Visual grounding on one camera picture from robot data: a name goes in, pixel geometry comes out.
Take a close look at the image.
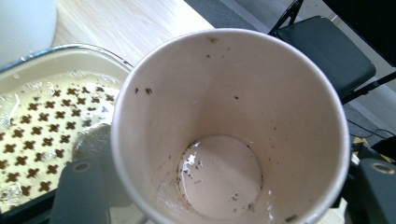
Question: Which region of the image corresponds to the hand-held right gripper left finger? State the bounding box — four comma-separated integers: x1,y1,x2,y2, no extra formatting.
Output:
100,136,133,208

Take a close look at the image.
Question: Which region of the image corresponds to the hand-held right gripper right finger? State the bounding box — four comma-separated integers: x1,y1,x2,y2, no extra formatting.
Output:
332,157,362,209

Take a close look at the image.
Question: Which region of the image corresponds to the white paper cup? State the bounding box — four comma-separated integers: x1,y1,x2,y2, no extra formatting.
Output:
110,27,351,224

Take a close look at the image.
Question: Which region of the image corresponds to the cross-patterned tray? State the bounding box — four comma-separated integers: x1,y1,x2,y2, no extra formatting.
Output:
0,43,135,224

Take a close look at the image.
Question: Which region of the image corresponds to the black folding chair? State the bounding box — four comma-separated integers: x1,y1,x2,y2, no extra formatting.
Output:
268,0,396,105

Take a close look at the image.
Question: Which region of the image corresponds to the black panel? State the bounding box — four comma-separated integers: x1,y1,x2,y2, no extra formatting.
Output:
321,0,396,68

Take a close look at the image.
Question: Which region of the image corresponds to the white round container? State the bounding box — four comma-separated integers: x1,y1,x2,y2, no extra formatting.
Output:
0,0,58,68

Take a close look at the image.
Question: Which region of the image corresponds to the black cable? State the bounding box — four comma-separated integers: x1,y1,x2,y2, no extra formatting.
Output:
346,119,396,138

